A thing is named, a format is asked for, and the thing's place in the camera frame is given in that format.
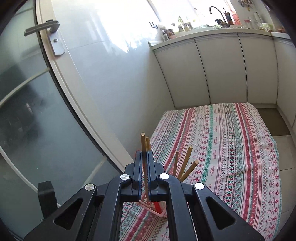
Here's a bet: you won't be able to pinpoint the clear glass jug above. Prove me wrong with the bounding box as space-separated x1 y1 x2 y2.
253 12 263 28

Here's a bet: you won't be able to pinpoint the patterned striped tablecloth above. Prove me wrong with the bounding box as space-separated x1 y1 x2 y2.
117 102 283 241

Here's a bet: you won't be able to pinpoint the white kitchen cabinets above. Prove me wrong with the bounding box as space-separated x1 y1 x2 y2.
150 29 295 126

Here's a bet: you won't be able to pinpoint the wooden chopstick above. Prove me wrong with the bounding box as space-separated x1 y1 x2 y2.
173 151 179 177
177 146 193 180
145 137 151 151
180 160 199 182

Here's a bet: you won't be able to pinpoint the glass door with frame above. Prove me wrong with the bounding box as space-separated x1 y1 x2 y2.
1 1 121 240

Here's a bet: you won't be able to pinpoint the chrome kitchen faucet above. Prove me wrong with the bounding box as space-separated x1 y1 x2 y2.
209 6 228 23

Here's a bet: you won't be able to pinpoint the black box device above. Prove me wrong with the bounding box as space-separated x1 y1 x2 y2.
37 181 58 219

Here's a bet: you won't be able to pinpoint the metal door handle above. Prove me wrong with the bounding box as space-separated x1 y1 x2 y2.
24 20 65 57

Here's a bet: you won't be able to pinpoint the red plastic spoon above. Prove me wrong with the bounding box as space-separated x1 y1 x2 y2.
154 202 162 214

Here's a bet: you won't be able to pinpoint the wooden chopstick lying diagonal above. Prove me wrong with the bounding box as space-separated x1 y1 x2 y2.
140 133 149 203

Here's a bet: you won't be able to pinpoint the pink perforated plastic basket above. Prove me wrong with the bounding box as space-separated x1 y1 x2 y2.
137 193 167 218

